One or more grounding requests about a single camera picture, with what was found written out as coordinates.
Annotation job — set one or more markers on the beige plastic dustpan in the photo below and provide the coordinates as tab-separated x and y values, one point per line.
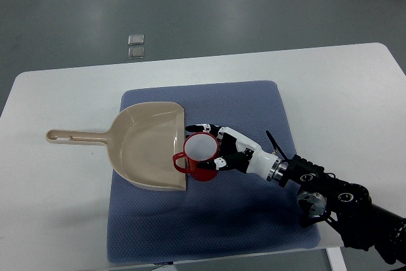
140	144

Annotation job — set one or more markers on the white table leg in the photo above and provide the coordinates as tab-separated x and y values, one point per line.
336	260

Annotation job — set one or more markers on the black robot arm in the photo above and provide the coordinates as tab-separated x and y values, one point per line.
346	207

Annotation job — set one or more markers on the red plastic cup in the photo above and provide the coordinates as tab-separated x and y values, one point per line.
198	147

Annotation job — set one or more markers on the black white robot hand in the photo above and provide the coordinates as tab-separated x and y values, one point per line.
236	151

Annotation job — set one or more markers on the blue textured mat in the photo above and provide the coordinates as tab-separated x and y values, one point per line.
232	214

